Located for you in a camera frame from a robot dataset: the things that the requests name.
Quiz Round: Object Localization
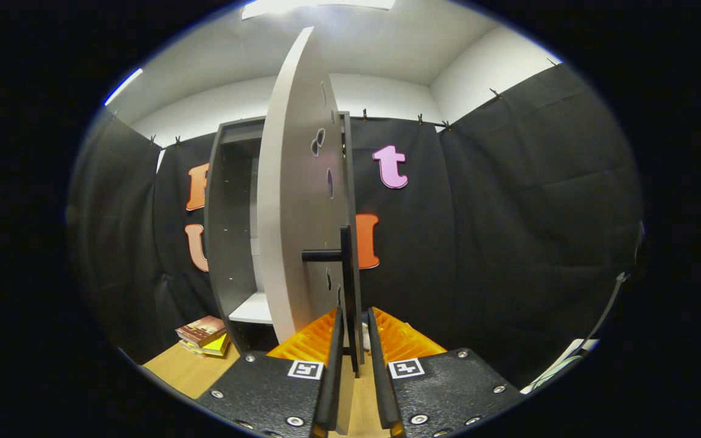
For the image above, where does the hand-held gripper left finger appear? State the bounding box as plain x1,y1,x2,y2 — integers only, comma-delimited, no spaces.
195,307,345,438

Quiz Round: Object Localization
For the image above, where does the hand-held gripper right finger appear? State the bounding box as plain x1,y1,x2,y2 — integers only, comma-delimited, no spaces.
367,307,525,438

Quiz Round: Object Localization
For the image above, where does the beige shoe cabinet door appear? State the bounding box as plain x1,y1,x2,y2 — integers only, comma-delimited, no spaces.
257,26,363,436

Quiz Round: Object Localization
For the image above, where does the grey shoe cabinet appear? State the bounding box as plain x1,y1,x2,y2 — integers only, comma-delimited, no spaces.
204,111,352,355

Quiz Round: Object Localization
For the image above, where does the brown book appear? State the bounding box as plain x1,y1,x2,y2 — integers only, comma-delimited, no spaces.
175,315,228,347

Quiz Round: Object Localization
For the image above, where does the white object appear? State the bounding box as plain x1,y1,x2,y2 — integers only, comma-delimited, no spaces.
520,338,601,393

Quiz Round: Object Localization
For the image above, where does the black backdrop cloth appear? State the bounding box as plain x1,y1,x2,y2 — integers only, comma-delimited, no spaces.
68,61,646,390

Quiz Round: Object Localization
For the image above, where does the ceiling tube light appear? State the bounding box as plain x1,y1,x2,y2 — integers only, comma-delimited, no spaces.
104,67,144,107

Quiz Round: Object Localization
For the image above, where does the ceiling light panel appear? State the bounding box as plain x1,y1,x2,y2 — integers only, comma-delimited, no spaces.
241,0,397,20

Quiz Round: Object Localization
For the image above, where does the grey cable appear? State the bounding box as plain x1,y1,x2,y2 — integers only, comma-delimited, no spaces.
588,273,630,347

